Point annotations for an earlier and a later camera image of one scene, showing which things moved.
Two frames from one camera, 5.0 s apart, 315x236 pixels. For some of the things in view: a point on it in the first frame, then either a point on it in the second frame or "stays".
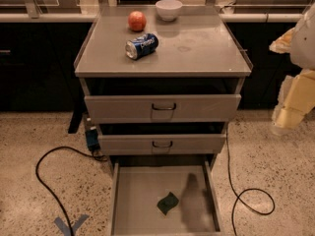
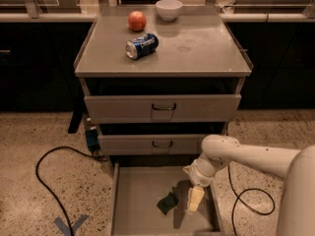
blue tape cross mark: [65, 228] stays
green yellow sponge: [167, 203] stays
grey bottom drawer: [139, 186] stays
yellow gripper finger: [299, 100] -> [195, 197]
